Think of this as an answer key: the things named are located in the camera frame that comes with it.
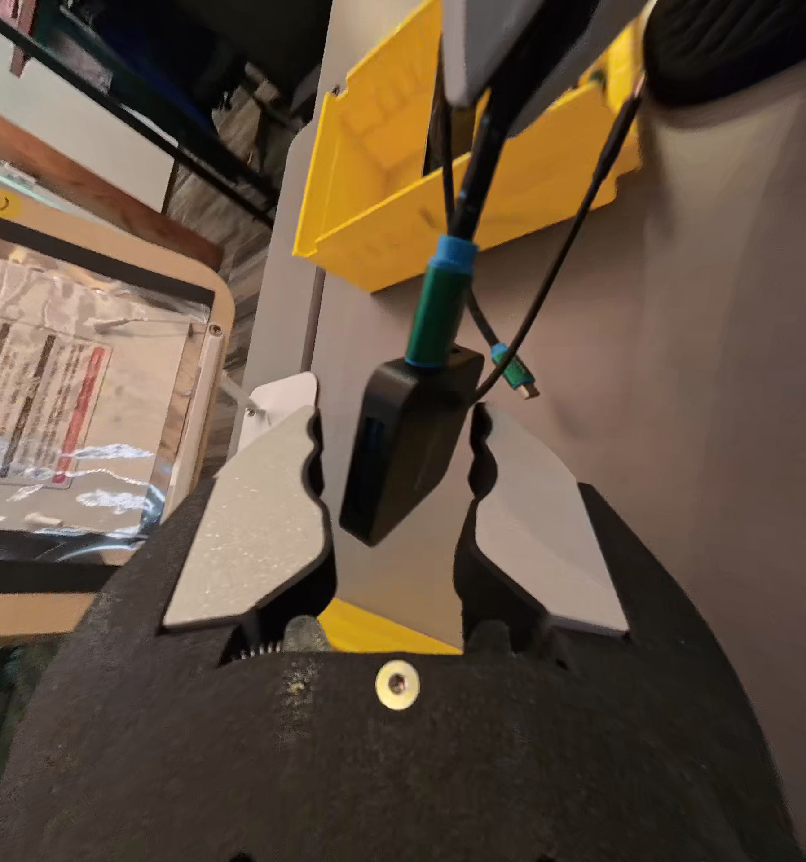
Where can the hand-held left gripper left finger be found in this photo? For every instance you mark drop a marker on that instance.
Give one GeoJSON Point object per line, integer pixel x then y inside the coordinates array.
{"type": "Point", "coordinates": [248, 532]}

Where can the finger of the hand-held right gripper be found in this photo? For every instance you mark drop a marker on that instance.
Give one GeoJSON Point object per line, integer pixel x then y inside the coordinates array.
{"type": "Point", "coordinates": [598, 40]}
{"type": "Point", "coordinates": [483, 40]}

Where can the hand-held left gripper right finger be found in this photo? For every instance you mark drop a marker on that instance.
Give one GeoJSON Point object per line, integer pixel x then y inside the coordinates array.
{"type": "Point", "coordinates": [544, 539]}

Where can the yellow plastic bin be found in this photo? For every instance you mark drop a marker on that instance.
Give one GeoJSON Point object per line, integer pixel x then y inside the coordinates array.
{"type": "Point", "coordinates": [376, 633]}
{"type": "Point", "coordinates": [376, 236]}

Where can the black hdmi hub adapter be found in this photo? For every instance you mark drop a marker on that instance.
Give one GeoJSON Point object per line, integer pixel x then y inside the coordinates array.
{"type": "Point", "coordinates": [409, 444]}

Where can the black round fabric object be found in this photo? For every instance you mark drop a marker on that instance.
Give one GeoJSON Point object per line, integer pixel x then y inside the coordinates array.
{"type": "Point", "coordinates": [739, 47]}

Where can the wooden display board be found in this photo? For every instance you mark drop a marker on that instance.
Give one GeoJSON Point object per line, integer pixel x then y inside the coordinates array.
{"type": "Point", "coordinates": [25, 613]}

